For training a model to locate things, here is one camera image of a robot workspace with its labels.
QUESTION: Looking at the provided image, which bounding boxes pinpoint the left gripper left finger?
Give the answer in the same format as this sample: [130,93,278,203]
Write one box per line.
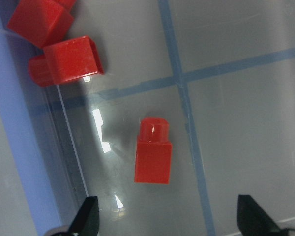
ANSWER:
[67,196,100,236]

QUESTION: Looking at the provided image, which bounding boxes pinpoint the red block cluster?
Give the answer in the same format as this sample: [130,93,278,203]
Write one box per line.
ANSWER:
[55,0,76,12]
[7,0,74,48]
[28,36,104,87]

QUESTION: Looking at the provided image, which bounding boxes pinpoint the red block cluster lower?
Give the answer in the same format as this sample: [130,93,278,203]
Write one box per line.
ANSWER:
[28,36,104,87]

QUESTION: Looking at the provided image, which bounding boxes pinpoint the red block cluster middle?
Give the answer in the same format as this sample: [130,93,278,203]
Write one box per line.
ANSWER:
[7,0,74,48]

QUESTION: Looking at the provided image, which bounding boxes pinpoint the blue plastic tray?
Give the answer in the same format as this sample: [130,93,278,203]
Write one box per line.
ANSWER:
[0,0,63,236]

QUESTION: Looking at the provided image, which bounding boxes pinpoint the red block lone near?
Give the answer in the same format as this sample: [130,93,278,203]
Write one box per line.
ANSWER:
[134,117,173,184]

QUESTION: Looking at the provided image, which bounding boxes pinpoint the red block cluster upper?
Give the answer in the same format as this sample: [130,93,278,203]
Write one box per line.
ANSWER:
[55,0,76,12]

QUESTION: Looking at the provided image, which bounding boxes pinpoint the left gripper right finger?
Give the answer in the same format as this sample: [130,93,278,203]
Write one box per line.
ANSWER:
[237,194,281,236]

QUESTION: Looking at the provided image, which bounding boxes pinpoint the clear plastic storage box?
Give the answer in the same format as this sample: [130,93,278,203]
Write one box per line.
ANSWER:
[0,0,295,236]

